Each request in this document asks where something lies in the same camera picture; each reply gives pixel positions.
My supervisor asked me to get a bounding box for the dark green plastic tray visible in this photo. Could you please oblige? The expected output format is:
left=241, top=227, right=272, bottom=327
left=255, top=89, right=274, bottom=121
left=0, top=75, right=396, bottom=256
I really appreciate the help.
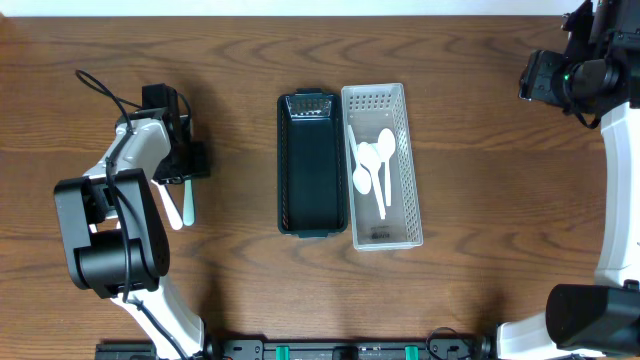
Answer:
left=277, top=88, right=348, bottom=238

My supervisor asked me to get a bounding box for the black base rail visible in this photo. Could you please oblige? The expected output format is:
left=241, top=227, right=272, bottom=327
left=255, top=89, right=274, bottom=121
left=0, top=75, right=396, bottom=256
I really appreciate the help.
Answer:
left=94, top=335, right=496, bottom=360

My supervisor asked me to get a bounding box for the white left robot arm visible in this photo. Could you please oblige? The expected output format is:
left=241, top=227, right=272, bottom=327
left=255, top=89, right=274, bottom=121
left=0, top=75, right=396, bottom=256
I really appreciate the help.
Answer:
left=54, top=115, right=215, bottom=359

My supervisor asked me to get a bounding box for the mint green plastic utensil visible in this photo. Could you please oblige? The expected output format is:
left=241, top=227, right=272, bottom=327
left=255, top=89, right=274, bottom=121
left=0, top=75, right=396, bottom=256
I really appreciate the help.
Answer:
left=182, top=179, right=196, bottom=226

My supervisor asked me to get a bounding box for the clear perforated plastic basket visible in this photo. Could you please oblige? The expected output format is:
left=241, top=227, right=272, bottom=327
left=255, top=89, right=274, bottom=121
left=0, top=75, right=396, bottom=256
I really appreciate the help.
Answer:
left=341, top=83, right=423, bottom=251

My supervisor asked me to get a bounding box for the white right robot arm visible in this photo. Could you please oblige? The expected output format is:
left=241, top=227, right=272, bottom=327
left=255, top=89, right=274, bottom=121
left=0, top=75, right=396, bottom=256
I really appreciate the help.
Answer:
left=494, top=48, right=639, bottom=359

